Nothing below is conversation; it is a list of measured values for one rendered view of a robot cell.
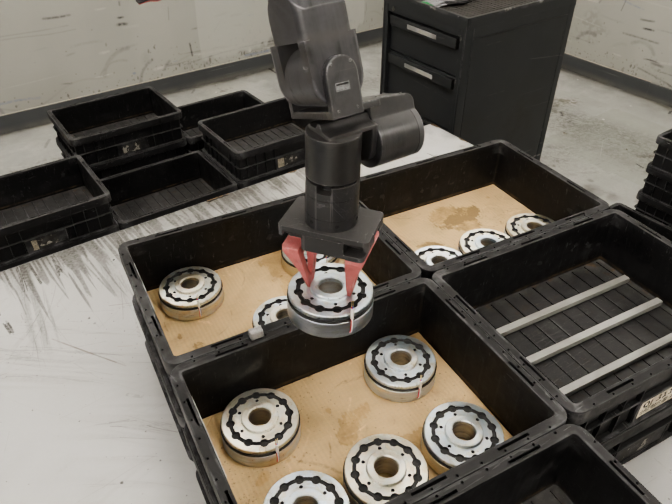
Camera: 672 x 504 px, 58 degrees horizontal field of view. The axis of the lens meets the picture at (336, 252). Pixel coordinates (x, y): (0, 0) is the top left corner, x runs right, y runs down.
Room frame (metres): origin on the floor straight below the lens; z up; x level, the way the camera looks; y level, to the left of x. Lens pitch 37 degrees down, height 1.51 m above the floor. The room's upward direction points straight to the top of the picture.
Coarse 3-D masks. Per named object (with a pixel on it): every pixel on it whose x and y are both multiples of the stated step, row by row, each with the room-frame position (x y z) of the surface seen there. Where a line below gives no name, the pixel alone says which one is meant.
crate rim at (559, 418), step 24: (408, 288) 0.68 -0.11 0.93; (432, 288) 0.68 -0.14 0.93; (456, 312) 0.62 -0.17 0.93; (264, 336) 0.58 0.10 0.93; (480, 336) 0.58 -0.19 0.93; (192, 360) 0.53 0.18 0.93; (216, 360) 0.54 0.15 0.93; (504, 360) 0.53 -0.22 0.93; (528, 384) 0.49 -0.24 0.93; (192, 408) 0.47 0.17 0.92; (552, 408) 0.46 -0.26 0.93; (192, 432) 0.42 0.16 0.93; (528, 432) 0.42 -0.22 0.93; (216, 456) 0.39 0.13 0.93; (480, 456) 0.39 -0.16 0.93; (216, 480) 0.37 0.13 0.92; (432, 480) 0.36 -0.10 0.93; (456, 480) 0.36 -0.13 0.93
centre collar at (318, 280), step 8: (312, 280) 0.55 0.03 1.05; (320, 280) 0.55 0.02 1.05; (328, 280) 0.56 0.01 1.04; (336, 280) 0.56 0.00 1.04; (344, 280) 0.55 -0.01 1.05; (312, 288) 0.54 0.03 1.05; (344, 288) 0.54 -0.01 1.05; (320, 296) 0.52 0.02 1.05; (328, 296) 0.52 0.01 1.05; (336, 296) 0.52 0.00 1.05; (344, 296) 0.53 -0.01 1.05
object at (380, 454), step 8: (376, 456) 0.44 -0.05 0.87; (384, 456) 0.44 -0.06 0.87; (392, 456) 0.44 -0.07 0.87; (400, 456) 0.44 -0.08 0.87; (368, 464) 0.42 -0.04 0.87; (400, 464) 0.42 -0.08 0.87; (368, 472) 0.41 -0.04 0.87; (400, 472) 0.41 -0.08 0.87; (376, 480) 0.40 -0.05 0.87; (384, 480) 0.40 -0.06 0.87; (392, 480) 0.40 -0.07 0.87; (400, 480) 0.40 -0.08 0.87
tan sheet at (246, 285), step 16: (272, 256) 0.88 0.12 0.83; (224, 272) 0.83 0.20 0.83; (240, 272) 0.83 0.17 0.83; (256, 272) 0.83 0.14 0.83; (272, 272) 0.83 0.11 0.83; (224, 288) 0.79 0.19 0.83; (240, 288) 0.79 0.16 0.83; (256, 288) 0.79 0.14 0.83; (272, 288) 0.79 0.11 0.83; (160, 304) 0.75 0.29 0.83; (224, 304) 0.75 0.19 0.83; (240, 304) 0.75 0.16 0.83; (256, 304) 0.75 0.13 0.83; (160, 320) 0.71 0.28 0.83; (176, 320) 0.71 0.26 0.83; (192, 320) 0.71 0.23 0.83; (208, 320) 0.71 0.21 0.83; (224, 320) 0.71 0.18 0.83; (240, 320) 0.71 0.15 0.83; (176, 336) 0.68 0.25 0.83; (192, 336) 0.68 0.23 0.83; (208, 336) 0.68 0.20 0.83; (224, 336) 0.68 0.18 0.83; (176, 352) 0.64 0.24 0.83
